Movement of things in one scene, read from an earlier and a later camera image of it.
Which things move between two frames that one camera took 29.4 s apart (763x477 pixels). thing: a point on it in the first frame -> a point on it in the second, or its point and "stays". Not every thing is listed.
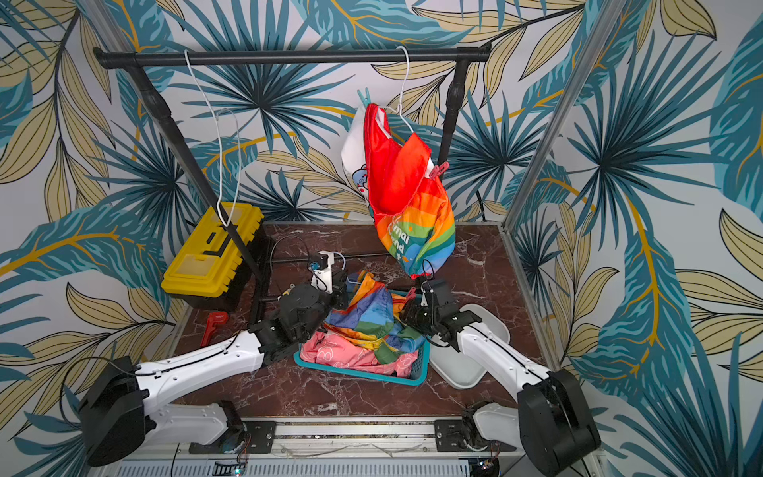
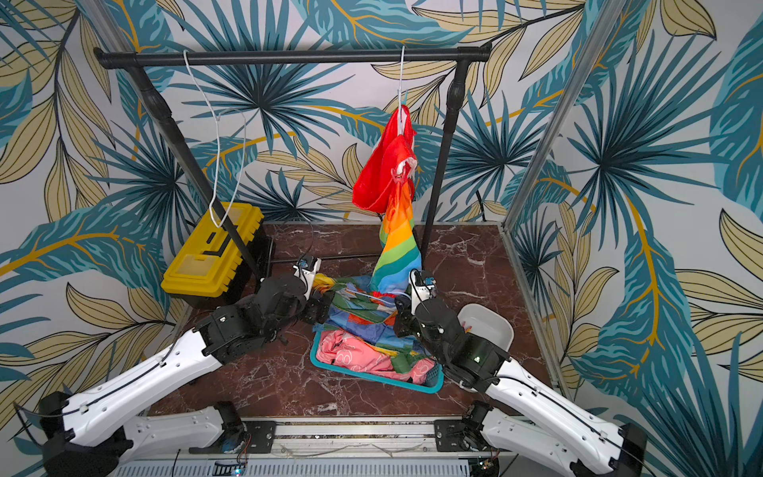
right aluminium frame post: [608, 14] stays
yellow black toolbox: [211, 270] stays
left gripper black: [340, 289] -> [319, 307]
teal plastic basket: [414, 380] -> [434, 382]
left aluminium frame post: [111, 35] stays
